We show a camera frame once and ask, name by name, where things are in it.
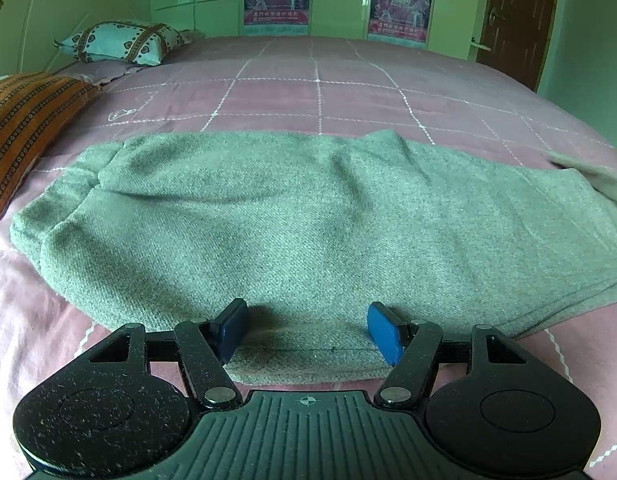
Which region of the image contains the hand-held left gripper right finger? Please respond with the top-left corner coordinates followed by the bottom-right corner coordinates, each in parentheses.
top-left (367, 301), bottom-right (531, 409)

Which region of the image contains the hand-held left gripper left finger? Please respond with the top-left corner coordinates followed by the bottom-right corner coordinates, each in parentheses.
top-left (88, 298), bottom-right (250, 409)

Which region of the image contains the pink checked bed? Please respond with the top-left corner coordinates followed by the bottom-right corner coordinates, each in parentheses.
top-left (0, 35), bottom-right (617, 480)

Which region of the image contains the orange striped pillow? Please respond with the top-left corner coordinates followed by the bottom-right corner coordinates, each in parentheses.
top-left (0, 72), bottom-right (103, 233)

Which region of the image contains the pink flat pillow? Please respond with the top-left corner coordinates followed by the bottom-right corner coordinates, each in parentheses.
top-left (56, 58), bottom-right (156, 84)

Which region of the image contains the white heart-patterned pillow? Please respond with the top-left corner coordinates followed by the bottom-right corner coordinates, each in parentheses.
top-left (56, 21), bottom-right (190, 67)

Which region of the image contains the dark brown door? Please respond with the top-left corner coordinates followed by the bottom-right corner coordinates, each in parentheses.
top-left (475, 0), bottom-right (562, 94)

